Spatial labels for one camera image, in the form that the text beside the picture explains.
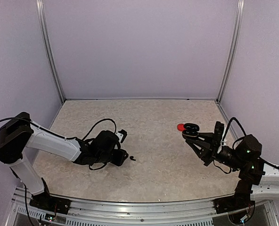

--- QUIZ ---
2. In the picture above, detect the front aluminium rail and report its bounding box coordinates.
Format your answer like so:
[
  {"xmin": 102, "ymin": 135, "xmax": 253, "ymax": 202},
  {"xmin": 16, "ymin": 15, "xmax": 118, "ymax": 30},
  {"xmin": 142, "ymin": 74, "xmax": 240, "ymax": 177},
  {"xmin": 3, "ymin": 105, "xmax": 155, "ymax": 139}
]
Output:
[{"xmin": 5, "ymin": 187, "xmax": 232, "ymax": 226}]

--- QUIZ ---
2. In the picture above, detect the right aluminium frame post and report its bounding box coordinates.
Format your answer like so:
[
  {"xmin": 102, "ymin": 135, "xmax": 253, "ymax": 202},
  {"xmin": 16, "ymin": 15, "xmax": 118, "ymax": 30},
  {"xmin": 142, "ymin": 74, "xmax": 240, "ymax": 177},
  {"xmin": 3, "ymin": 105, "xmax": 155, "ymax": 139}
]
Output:
[{"xmin": 216, "ymin": 0, "xmax": 245, "ymax": 105}]

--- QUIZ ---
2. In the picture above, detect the aluminium frame post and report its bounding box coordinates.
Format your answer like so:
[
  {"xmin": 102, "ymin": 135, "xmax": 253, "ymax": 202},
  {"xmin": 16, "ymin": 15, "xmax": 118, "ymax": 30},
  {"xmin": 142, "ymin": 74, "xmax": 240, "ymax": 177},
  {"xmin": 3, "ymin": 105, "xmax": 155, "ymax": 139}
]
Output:
[
  {"xmin": 216, "ymin": 0, "xmax": 245, "ymax": 105},
  {"xmin": 36, "ymin": 0, "xmax": 66, "ymax": 104}
]

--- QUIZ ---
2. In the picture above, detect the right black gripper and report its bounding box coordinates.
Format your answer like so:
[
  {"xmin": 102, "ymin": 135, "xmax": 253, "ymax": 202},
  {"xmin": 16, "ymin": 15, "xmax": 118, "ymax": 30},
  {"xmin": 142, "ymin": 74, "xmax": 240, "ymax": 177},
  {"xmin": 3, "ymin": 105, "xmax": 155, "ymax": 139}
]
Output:
[{"xmin": 187, "ymin": 132, "xmax": 245, "ymax": 171}]

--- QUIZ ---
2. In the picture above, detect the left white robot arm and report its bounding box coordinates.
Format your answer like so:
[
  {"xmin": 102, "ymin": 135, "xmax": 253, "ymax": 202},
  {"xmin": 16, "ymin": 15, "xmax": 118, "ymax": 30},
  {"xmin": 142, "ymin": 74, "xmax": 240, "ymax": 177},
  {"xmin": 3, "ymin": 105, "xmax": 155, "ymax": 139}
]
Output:
[{"xmin": 0, "ymin": 112, "xmax": 129, "ymax": 210}]

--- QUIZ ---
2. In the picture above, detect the red earbud charging case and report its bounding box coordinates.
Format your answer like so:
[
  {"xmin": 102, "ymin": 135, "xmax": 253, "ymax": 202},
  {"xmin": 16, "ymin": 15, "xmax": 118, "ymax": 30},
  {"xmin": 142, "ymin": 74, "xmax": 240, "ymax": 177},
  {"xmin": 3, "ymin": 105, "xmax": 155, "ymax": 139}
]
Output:
[{"xmin": 177, "ymin": 123, "xmax": 185, "ymax": 131}]

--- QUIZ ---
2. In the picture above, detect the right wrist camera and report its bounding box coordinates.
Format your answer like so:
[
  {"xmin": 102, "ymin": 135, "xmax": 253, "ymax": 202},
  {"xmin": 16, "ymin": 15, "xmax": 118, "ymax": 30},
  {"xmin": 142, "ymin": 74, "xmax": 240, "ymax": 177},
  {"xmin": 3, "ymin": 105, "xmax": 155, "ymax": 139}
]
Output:
[{"xmin": 213, "ymin": 121, "xmax": 224, "ymax": 144}]

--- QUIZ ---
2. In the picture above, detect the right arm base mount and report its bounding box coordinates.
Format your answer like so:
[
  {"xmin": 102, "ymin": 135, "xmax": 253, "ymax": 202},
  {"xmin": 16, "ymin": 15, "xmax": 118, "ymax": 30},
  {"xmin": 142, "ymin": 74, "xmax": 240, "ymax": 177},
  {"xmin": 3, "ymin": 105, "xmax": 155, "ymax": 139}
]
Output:
[{"xmin": 213, "ymin": 180, "xmax": 255, "ymax": 214}]

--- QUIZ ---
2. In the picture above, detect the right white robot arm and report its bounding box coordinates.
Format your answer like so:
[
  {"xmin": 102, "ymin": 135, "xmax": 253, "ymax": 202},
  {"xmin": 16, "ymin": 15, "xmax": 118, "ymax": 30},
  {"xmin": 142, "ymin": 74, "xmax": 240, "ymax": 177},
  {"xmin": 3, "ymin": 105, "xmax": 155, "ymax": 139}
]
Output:
[{"xmin": 182, "ymin": 130, "xmax": 279, "ymax": 209}]

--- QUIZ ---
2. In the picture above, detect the small black case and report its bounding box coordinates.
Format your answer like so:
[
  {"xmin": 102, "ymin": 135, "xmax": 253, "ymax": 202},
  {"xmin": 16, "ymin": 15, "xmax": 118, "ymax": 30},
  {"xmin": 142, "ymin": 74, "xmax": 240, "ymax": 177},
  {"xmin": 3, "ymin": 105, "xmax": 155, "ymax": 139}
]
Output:
[{"xmin": 182, "ymin": 123, "xmax": 200, "ymax": 139}]

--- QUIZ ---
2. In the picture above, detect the left aluminium frame post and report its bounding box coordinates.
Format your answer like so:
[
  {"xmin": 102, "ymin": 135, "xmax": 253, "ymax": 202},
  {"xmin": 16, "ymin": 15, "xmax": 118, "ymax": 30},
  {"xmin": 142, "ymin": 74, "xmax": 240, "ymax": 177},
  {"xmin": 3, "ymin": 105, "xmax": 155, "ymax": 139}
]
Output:
[{"xmin": 36, "ymin": 0, "xmax": 66, "ymax": 104}]

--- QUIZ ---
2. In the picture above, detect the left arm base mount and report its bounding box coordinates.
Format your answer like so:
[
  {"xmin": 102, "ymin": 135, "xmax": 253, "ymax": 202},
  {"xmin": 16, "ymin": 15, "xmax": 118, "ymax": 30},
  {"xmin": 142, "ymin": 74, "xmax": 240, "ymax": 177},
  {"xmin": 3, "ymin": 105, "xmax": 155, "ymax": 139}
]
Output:
[{"xmin": 30, "ymin": 178, "xmax": 71, "ymax": 215}]

